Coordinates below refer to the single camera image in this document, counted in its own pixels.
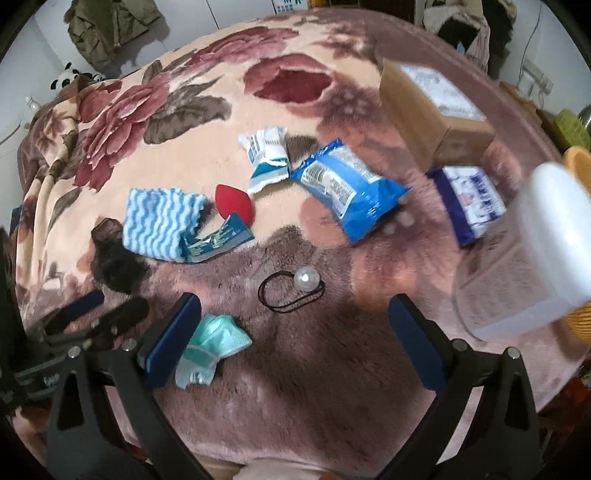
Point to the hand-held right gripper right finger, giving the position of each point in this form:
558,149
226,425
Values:
415,344

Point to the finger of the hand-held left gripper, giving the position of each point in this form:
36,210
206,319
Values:
120,316
78,307

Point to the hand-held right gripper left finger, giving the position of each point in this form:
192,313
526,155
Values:
168,344

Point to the teal face mask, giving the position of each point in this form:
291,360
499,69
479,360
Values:
217,337

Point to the blue white striped cloth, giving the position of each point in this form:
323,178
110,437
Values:
157,226

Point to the red makeup sponge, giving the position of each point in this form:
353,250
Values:
228,198

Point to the blue wet wipe packet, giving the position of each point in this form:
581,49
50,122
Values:
351,194

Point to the orange plastic basket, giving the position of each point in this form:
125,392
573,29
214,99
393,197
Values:
579,159

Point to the teal foil packet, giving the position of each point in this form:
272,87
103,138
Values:
217,240

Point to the navy white tissue pack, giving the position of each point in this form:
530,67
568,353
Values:
471,198

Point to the white lidded plastic jar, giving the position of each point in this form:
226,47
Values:
545,230

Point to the white blue tissue packet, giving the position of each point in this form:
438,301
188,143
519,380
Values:
268,161

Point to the cardboard box with label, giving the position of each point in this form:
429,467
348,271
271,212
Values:
415,115

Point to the panda plush toy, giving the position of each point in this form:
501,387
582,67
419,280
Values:
69,76

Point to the olive green jacket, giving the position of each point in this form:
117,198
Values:
106,27

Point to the pile of clothes on chair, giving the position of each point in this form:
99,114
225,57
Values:
461,27

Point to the white wall outlet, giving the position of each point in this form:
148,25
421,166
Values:
535,76

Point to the wall calendar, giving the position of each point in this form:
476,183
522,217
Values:
291,3

